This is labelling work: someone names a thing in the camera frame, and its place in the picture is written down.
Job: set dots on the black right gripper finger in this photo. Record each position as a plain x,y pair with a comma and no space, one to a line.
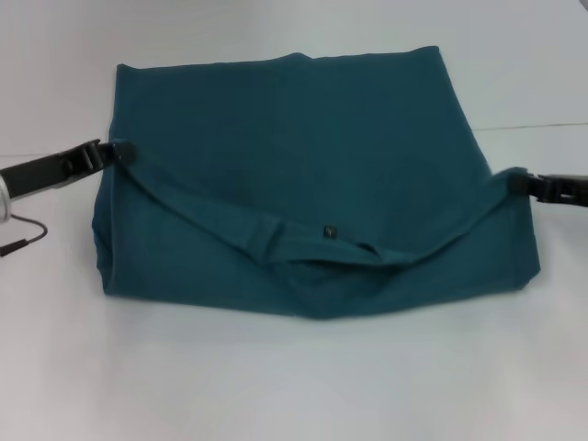
523,181

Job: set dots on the teal blue FREE t-shirt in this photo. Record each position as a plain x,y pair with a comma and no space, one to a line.
321,161

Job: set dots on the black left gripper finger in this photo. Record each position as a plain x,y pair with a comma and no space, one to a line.
110,154

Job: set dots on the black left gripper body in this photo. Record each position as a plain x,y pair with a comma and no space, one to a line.
41,172

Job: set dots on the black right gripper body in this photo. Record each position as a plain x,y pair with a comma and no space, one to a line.
567,190

